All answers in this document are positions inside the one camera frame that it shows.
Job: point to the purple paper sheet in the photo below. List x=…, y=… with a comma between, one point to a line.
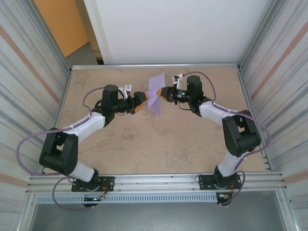
x=155, y=103

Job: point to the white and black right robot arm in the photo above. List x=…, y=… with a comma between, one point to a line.
x=228, y=166

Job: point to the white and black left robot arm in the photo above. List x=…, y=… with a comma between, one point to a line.
x=84, y=172

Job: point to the grey metal sheet shelf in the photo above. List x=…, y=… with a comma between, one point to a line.
x=154, y=216

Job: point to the orange wooden door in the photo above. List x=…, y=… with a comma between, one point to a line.
x=62, y=24

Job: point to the translucent corrugated side panel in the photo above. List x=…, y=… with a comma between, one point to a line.
x=288, y=96
x=19, y=96

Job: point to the small circuit board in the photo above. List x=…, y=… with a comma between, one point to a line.
x=223, y=196
x=93, y=199

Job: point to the aluminium table edge rail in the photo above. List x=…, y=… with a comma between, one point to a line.
x=154, y=65
x=67, y=84
x=243, y=84

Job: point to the white door frame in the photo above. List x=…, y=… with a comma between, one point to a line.
x=98, y=31

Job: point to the wide aluminium mounting rail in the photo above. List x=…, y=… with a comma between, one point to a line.
x=154, y=183

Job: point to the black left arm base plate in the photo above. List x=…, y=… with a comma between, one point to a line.
x=108, y=184

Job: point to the aluminium upright frame post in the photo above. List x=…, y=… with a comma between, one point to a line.
x=261, y=36
x=48, y=36

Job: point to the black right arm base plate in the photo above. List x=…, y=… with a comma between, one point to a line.
x=204, y=181

